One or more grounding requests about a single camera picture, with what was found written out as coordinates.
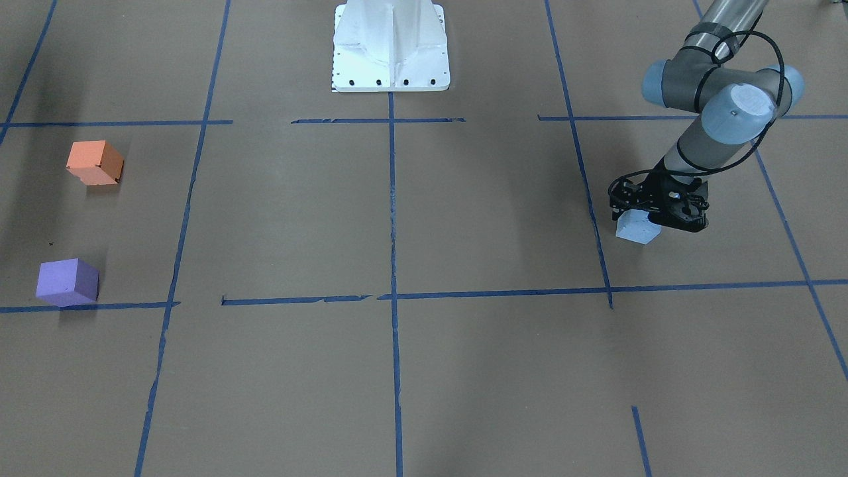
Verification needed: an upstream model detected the white camera mast base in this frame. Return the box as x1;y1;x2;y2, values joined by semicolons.
331;1;451;93

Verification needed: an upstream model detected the purple foam block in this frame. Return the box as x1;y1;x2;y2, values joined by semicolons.
34;258;99;307

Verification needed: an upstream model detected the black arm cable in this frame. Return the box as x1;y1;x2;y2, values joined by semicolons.
608;26;789;199

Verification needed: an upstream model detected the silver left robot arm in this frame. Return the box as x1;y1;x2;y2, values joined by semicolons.
607;1;806;242

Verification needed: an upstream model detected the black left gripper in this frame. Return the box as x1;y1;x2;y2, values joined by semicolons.
608;170;710;233

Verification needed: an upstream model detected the orange foam block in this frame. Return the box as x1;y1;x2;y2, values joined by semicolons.
66;140;125;186

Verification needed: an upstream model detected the light blue foam block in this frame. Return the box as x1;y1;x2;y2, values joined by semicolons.
615;209;663;245

